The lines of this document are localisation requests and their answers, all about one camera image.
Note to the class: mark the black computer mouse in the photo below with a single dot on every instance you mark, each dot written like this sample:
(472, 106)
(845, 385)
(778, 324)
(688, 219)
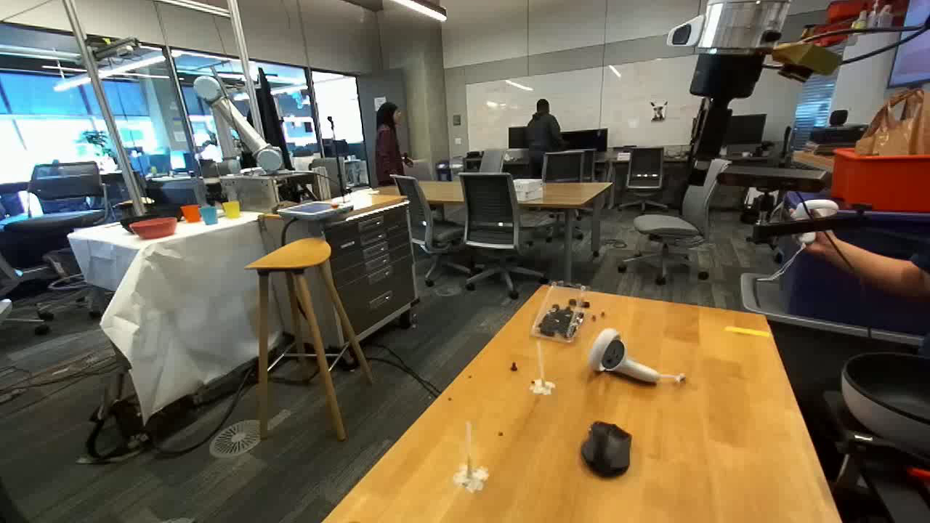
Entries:
(607, 447)

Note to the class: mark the person forearm at right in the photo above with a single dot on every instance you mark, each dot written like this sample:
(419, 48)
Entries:
(906, 276)

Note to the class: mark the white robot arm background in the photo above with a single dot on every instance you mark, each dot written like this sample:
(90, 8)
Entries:
(270, 158)

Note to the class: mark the grey office chair front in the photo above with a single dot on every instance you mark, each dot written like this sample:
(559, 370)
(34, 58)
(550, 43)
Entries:
(494, 225)

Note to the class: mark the grey office chair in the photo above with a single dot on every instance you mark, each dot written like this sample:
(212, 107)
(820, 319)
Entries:
(494, 225)
(680, 237)

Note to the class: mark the grey drawer cabinet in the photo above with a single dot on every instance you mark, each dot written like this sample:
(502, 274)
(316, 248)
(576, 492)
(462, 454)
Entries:
(371, 254)

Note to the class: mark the wooden office desk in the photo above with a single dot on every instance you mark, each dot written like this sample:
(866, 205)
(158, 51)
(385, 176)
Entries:
(562, 199)

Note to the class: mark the person in maroon top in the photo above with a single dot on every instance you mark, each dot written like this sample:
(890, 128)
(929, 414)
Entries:
(387, 152)

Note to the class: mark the person in dark jacket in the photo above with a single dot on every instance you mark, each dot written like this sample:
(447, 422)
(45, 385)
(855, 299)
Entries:
(543, 132)

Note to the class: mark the wooden bar stool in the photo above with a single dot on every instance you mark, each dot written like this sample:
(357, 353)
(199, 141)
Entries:
(294, 263)

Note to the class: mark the grey office chair right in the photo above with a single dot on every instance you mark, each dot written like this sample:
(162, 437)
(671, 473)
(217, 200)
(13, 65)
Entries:
(680, 237)

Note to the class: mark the yellow cup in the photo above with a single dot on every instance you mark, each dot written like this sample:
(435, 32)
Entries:
(232, 207)

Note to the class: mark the blue cup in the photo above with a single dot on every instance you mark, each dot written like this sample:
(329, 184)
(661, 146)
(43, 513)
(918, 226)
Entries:
(212, 216)

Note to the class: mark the orange cup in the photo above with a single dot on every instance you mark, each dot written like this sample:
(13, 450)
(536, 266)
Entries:
(191, 213)

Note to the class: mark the table with white cloth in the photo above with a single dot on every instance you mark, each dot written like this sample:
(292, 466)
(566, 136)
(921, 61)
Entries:
(181, 308)

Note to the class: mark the red bowl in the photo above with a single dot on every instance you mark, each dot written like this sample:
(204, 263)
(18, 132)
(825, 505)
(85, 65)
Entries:
(155, 226)

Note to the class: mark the orange plastic bin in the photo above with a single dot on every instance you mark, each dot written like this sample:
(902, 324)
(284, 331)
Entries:
(893, 184)

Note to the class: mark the black round pan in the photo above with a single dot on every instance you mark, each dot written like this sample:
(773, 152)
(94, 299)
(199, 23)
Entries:
(890, 396)

